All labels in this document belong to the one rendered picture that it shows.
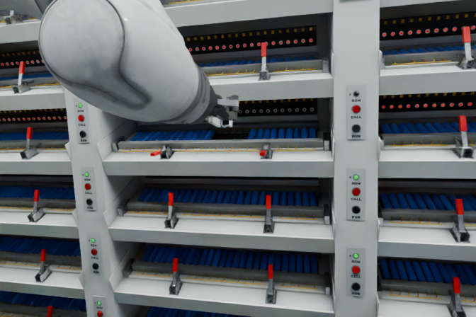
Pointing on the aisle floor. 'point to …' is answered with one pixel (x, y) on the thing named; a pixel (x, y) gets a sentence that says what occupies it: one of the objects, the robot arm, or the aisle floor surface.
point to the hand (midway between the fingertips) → (220, 117)
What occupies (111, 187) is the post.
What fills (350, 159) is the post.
